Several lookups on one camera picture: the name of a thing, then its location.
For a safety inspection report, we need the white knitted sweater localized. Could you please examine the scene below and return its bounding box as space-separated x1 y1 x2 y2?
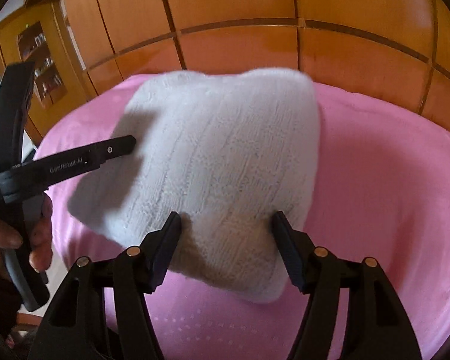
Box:
68 68 320 303

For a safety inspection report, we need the person's left hand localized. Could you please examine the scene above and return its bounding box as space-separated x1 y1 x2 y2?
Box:
0 194 53 279

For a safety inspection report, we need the wooden display cabinet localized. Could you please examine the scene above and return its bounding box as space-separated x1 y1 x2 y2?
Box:
0 0 97 145

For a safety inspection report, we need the pink bedspread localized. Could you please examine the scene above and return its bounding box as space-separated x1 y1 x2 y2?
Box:
33 73 450 360

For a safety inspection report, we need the wooden wardrobe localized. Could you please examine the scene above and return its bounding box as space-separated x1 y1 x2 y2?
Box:
63 0 450 131

